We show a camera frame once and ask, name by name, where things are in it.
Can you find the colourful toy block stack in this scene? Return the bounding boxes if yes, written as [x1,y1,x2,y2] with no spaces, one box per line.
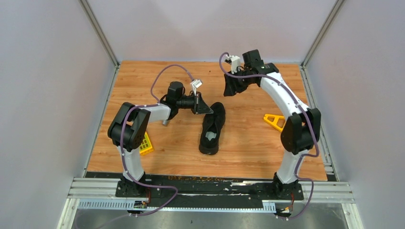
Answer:
[139,132,154,156]

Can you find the black sneaker shoe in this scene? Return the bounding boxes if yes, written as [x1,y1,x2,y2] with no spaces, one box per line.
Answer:
[199,102,226,155]

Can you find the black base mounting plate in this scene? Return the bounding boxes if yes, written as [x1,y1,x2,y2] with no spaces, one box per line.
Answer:
[85,172,304,211]

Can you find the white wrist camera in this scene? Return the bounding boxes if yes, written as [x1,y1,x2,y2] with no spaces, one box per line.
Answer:
[225,55,241,74]
[190,79,203,94]

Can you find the purple cable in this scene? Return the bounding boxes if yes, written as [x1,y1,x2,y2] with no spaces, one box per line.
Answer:
[119,64,195,219]
[219,52,320,221]

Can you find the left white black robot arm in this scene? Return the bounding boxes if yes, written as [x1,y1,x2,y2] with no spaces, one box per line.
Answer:
[107,81,213,197]

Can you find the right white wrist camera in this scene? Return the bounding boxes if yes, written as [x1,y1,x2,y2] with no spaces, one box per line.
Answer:
[225,55,241,74]

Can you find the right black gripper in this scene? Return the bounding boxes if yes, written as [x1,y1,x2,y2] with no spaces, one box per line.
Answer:
[224,69,255,97]

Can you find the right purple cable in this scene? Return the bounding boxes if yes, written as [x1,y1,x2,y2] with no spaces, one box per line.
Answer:
[219,52,320,221]

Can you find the aluminium frame rail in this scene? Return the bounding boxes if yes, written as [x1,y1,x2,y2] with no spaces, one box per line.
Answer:
[57,177,363,229]

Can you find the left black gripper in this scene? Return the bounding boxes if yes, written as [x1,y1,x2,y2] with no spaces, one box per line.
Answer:
[177,92,213,115]

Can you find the yellow triangular toy piece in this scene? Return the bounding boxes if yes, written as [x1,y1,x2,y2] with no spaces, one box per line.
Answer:
[263,114,286,132]

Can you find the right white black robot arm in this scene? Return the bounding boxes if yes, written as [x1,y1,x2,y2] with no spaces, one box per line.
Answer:
[219,50,321,199]

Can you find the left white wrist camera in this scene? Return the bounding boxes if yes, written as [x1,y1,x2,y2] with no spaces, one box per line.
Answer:
[190,79,203,94]

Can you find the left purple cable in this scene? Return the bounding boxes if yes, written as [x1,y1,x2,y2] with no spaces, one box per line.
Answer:
[119,64,195,219]

